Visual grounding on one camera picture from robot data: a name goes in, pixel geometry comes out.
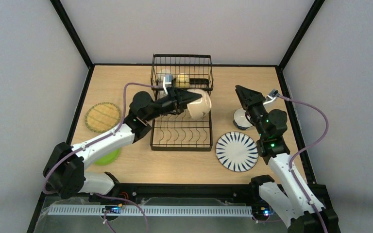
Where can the yellow cup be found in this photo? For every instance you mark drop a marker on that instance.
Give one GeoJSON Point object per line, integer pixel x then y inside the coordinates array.
{"type": "Point", "coordinates": [182, 81]}

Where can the white slotted cable duct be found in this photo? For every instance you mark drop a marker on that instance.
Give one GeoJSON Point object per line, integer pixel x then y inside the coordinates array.
{"type": "Point", "coordinates": [130, 210]}

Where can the woven bamboo coaster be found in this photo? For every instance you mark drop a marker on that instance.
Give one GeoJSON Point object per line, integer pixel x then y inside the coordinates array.
{"type": "Point", "coordinates": [102, 117]}

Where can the blue striped white plate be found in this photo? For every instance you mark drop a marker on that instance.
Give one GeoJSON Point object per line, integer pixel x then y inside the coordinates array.
{"type": "Point", "coordinates": [236, 151]}

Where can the white ceramic bowl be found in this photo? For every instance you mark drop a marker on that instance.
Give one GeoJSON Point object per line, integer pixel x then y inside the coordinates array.
{"type": "Point", "coordinates": [200, 108]}

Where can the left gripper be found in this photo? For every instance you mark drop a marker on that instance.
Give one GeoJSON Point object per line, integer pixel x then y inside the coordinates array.
{"type": "Point", "coordinates": [175, 100]}

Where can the black frame front rail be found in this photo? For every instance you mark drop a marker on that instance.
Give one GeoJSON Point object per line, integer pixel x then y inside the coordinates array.
{"type": "Point", "coordinates": [240, 193]}

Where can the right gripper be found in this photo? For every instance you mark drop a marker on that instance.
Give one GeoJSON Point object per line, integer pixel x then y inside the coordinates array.
{"type": "Point", "coordinates": [249, 104]}

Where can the beige patterned mug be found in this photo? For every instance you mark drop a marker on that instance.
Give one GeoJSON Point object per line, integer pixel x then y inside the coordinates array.
{"type": "Point", "coordinates": [159, 76]}

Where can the green plate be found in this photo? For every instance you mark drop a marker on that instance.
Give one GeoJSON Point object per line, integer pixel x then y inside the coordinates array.
{"type": "Point", "coordinates": [109, 158]}

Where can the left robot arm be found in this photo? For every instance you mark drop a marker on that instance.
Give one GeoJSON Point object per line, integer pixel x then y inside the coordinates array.
{"type": "Point", "coordinates": [65, 173]}

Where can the small blue rimmed bowl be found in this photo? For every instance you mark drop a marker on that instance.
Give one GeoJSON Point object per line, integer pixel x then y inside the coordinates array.
{"type": "Point", "coordinates": [240, 120]}

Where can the black wire dish rack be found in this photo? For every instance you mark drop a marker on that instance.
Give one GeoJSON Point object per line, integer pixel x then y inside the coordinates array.
{"type": "Point", "coordinates": [190, 130]}

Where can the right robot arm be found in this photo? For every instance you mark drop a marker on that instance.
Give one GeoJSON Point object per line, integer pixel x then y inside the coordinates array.
{"type": "Point", "coordinates": [295, 203]}

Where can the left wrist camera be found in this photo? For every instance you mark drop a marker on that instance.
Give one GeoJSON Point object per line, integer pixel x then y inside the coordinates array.
{"type": "Point", "coordinates": [166, 82]}

